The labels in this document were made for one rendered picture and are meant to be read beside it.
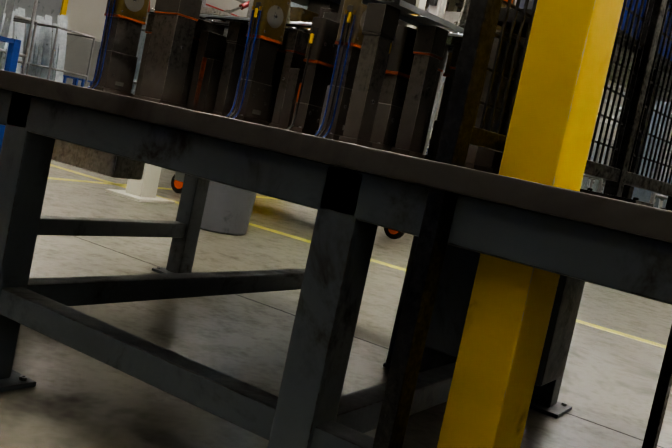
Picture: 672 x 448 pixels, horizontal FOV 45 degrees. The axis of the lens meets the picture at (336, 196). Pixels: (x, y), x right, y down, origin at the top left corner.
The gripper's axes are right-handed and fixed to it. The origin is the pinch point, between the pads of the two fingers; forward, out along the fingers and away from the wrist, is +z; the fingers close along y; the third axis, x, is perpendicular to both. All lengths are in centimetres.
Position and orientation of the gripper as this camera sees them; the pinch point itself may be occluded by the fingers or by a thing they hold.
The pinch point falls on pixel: (437, 7)
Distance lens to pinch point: 211.0
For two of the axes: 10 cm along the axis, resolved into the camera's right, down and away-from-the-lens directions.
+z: -2.1, 9.8, 0.7
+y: -6.5, -0.9, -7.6
